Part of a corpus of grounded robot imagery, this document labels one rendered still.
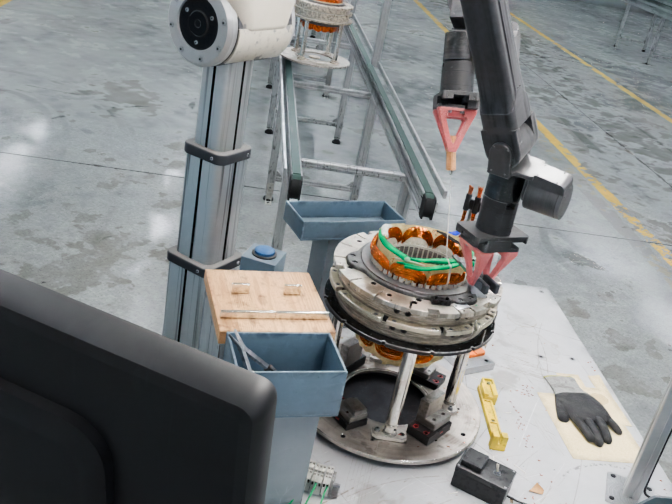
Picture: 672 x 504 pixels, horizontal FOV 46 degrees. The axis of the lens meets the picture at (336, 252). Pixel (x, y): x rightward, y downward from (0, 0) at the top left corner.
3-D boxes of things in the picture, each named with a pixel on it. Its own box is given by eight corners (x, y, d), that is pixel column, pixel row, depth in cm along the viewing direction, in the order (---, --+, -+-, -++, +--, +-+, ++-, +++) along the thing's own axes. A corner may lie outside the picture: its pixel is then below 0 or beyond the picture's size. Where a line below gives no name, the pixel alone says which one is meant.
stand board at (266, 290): (333, 344, 129) (336, 332, 128) (217, 344, 123) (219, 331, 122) (306, 283, 146) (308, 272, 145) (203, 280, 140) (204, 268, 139)
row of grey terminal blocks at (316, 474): (340, 484, 138) (345, 465, 136) (335, 503, 133) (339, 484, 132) (286, 468, 139) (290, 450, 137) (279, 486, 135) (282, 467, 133)
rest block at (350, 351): (360, 359, 167) (365, 338, 165) (344, 368, 163) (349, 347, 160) (343, 349, 169) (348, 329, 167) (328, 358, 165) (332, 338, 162)
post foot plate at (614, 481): (604, 501, 146) (605, 498, 146) (607, 472, 154) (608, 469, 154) (653, 520, 144) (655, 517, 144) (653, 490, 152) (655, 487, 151)
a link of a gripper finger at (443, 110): (465, 154, 142) (470, 102, 142) (474, 152, 135) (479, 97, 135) (428, 151, 142) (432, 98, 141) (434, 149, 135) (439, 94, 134)
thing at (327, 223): (361, 305, 196) (385, 200, 184) (380, 328, 188) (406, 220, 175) (267, 311, 185) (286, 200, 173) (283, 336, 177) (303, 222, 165)
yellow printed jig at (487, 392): (507, 452, 154) (512, 439, 153) (489, 449, 154) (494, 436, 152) (491, 386, 174) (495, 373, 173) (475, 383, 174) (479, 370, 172)
